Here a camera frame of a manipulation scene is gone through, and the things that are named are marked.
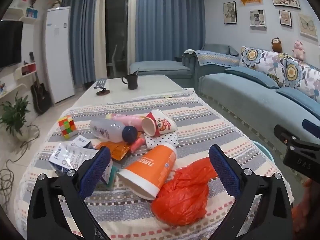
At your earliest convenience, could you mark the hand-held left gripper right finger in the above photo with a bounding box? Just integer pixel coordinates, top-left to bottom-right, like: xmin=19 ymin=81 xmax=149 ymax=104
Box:
xmin=209 ymin=144 xmax=293 ymax=240

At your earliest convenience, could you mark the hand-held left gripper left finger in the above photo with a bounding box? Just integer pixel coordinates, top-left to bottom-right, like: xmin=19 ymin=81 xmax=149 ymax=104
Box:
xmin=27 ymin=146 xmax=113 ymax=240

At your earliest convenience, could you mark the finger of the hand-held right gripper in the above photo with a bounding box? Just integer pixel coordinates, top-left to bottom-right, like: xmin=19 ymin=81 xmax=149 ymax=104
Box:
xmin=302 ymin=119 xmax=320 ymax=138
xmin=274 ymin=124 xmax=320 ymax=178

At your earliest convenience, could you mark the teal packet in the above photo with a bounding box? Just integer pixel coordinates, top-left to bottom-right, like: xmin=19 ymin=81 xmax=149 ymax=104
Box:
xmin=101 ymin=165 xmax=118 ymax=187

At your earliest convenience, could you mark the large white blue packet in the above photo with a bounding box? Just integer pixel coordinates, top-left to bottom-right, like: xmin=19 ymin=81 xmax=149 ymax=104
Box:
xmin=48 ymin=142 xmax=99 ymax=178

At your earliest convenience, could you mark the orange foil wrapper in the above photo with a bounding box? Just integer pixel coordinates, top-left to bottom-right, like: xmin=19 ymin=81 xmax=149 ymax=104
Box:
xmin=94 ymin=141 xmax=132 ymax=161

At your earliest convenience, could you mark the small white blue packet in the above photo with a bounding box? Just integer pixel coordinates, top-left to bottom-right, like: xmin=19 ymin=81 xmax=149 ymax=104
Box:
xmin=70 ymin=135 xmax=92 ymax=148

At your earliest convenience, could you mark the light blue bin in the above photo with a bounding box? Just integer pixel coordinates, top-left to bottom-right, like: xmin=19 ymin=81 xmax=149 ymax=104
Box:
xmin=252 ymin=140 xmax=274 ymax=161

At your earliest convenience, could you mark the white bottle with blue cap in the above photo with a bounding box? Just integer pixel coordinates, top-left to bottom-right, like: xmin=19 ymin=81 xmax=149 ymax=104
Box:
xmin=89 ymin=119 xmax=138 ymax=145

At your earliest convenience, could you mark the pink plastic tube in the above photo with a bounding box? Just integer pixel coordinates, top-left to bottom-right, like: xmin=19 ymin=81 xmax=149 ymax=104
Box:
xmin=129 ymin=137 xmax=145 ymax=153

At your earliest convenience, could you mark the orange plastic bag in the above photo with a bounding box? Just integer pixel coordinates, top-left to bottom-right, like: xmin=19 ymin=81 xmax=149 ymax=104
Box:
xmin=151 ymin=157 xmax=218 ymax=227

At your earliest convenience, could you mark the orange and white paper cup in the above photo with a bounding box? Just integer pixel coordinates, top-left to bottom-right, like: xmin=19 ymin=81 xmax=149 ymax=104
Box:
xmin=116 ymin=142 xmax=178 ymax=201

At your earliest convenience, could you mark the pink printed bottle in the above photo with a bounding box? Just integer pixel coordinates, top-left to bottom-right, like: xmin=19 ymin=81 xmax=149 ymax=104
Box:
xmin=105 ymin=113 xmax=148 ymax=132

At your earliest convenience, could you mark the white polka dot packet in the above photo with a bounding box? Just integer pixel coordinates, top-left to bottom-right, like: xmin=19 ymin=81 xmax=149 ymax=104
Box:
xmin=144 ymin=131 xmax=179 ymax=151

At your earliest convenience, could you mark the red cartoon paper cup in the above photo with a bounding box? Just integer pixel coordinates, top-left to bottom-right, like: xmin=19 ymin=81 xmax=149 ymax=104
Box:
xmin=141 ymin=109 xmax=178 ymax=137

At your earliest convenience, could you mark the person's right hand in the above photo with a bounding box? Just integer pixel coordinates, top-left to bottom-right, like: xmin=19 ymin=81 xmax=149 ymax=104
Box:
xmin=292 ymin=179 xmax=320 ymax=233

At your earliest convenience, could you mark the striped woven tablecloth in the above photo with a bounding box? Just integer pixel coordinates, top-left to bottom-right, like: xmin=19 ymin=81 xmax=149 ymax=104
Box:
xmin=14 ymin=88 xmax=294 ymax=240

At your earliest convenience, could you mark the multicoloured puzzle cube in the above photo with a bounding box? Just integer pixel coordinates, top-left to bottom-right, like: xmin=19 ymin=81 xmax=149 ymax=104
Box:
xmin=57 ymin=115 xmax=77 ymax=140

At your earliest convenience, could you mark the floral cushion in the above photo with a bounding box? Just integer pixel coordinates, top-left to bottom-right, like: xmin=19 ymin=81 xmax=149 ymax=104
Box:
xmin=269 ymin=52 xmax=320 ymax=102
xmin=239 ymin=46 xmax=288 ymax=87

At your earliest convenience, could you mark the blue sofa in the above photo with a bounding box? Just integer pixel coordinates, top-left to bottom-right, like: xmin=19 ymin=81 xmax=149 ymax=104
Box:
xmin=129 ymin=43 xmax=320 ymax=143

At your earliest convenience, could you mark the pink plush toy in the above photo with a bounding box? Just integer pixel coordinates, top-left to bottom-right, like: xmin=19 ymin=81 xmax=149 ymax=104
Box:
xmin=292 ymin=40 xmax=306 ymax=61

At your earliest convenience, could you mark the metal phone stand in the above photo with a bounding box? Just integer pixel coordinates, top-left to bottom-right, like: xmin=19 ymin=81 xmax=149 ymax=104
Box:
xmin=94 ymin=78 xmax=110 ymax=96

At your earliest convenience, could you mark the brown plush toy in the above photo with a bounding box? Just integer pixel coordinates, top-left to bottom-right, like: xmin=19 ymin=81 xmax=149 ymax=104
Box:
xmin=272 ymin=37 xmax=283 ymax=53

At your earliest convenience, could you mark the black acoustic guitar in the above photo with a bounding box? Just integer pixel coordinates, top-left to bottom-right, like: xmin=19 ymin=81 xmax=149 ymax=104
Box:
xmin=28 ymin=52 xmax=52 ymax=114

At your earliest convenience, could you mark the dark brown mug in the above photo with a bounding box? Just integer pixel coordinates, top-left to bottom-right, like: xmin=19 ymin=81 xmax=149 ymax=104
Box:
xmin=122 ymin=74 xmax=138 ymax=90

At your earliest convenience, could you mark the green potted plant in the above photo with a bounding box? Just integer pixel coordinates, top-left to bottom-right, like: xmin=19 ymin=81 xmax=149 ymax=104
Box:
xmin=0 ymin=92 xmax=32 ymax=141

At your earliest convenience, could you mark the butterfly framed picture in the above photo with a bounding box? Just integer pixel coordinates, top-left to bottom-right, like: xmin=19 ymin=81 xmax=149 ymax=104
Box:
xmin=297 ymin=13 xmax=318 ymax=39

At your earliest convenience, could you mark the small brown framed picture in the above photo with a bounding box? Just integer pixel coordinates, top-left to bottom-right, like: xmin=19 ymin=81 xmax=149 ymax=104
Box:
xmin=279 ymin=10 xmax=293 ymax=27

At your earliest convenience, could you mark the striped blue sofa cover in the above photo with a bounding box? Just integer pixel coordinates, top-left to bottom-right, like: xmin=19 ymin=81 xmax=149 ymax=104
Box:
xmin=183 ymin=49 xmax=240 ymax=67

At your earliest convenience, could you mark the red box shelf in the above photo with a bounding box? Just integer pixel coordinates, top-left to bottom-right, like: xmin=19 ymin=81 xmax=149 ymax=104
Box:
xmin=21 ymin=64 xmax=38 ymax=77

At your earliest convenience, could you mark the white refrigerator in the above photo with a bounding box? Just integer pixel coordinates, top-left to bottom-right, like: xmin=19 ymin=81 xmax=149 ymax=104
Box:
xmin=45 ymin=6 xmax=76 ymax=104

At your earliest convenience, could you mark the newspaper print picture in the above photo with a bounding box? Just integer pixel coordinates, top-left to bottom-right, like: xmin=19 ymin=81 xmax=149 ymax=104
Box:
xmin=249 ymin=9 xmax=266 ymax=28

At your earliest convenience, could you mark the blue curtain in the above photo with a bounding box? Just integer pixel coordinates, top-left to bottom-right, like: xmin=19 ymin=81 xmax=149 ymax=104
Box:
xmin=135 ymin=0 xmax=206 ymax=63
xmin=59 ymin=0 xmax=100 ymax=86

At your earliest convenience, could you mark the tall black framed picture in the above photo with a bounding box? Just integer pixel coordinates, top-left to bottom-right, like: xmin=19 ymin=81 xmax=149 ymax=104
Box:
xmin=223 ymin=1 xmax=237 ymax=25

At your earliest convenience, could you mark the glass balcony door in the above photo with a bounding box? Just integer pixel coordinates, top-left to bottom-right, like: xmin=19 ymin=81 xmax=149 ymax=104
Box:
xmin=105 ymin=0 xmax=129 ymax=78

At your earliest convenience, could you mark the black television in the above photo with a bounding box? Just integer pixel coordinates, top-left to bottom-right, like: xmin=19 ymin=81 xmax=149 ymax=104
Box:
xmin=0 ymin=20 xmax=24 ymax=68

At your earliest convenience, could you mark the blue picture card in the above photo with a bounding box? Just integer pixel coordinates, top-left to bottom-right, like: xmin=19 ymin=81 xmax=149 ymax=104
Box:
xmin=25 ymin=7 xmax=39 ymax=19

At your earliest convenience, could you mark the dark floor cable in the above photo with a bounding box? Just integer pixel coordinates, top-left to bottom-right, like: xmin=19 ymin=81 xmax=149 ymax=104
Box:
xmin=0 ymin=124 xmax=41 ymax=205

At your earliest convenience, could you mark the white wall shelf unit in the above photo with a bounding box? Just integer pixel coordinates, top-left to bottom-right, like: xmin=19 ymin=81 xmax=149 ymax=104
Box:
xmin=0 ymin=6 xmax=40 ymax=101

